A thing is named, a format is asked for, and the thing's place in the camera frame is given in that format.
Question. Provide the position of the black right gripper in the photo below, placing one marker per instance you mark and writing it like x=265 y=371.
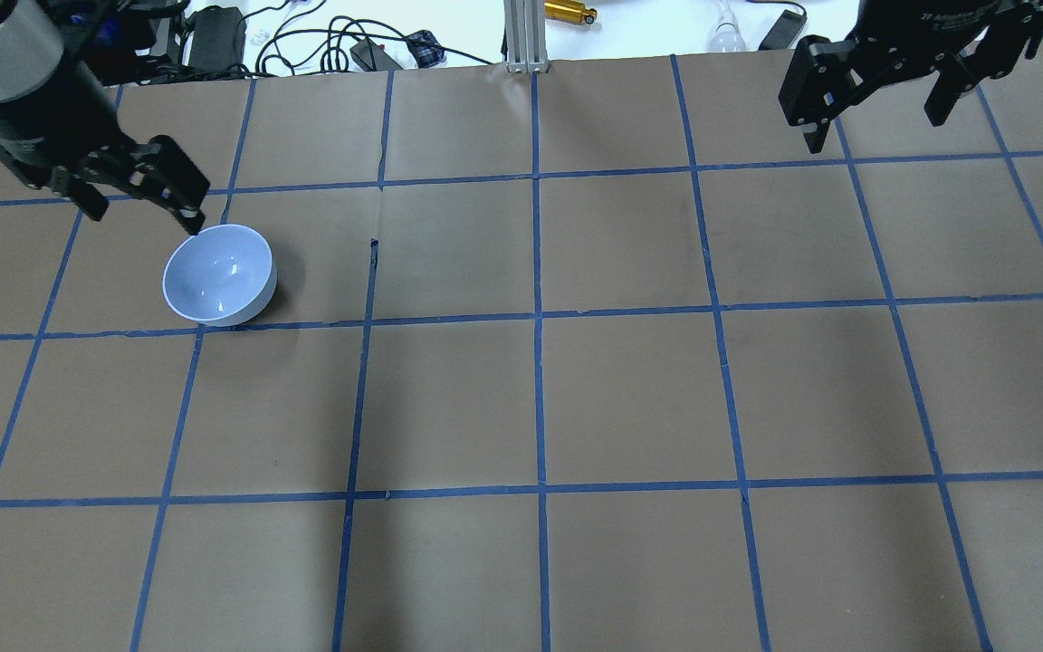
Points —
x=924 y=29

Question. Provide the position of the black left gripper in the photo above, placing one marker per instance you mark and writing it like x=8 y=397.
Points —
x=33 y=118

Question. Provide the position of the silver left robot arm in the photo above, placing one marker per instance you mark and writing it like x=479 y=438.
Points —
x=43 y=67

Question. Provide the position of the light blue bowl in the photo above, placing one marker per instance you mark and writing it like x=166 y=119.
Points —
x=222 y=277

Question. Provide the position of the black power adapter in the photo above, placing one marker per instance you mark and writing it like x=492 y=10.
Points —
x=784 y=32

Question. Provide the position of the black power brick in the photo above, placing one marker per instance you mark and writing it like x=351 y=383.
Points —
x=215 y=38

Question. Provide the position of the white light bulb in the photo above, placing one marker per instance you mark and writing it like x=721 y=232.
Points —
x=725 y=36

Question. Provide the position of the gold cylindrical tool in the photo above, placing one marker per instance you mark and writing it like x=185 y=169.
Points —
x=570 y=12

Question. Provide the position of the silver aluminium frame post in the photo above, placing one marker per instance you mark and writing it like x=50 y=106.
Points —
x=525 y=37

